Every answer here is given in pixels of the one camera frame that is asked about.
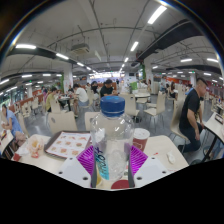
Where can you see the red paper cup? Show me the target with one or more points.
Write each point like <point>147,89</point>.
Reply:
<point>141,141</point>

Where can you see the dark-edged beige table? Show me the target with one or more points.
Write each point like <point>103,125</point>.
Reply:
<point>215,128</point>
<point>6,141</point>

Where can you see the beige chair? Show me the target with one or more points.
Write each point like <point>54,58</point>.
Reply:
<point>175,123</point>
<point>159,106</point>
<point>63,122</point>
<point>130,105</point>
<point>89,120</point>

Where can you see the clear blue-capped water bottle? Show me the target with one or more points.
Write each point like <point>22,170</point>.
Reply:
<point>112,140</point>

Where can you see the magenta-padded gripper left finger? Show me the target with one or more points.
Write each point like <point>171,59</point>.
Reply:
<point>71,171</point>

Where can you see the person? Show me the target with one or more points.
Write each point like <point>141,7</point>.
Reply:
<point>106,90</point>
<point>190,113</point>
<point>50,100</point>
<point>81,95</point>
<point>11,121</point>

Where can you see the ceiling air conditioner unit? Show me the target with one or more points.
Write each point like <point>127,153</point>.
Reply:
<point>80,49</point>

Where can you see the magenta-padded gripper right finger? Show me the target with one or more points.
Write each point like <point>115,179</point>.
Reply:
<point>150,170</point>

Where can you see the brown food tray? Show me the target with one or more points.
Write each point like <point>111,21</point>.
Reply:
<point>68,144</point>

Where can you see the ceiling lights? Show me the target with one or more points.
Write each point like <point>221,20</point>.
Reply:
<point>156,14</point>

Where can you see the small red case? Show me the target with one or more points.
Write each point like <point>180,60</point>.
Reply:
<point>16,157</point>

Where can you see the clear food wrapper bag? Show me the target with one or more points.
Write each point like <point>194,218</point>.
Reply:
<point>34,146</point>

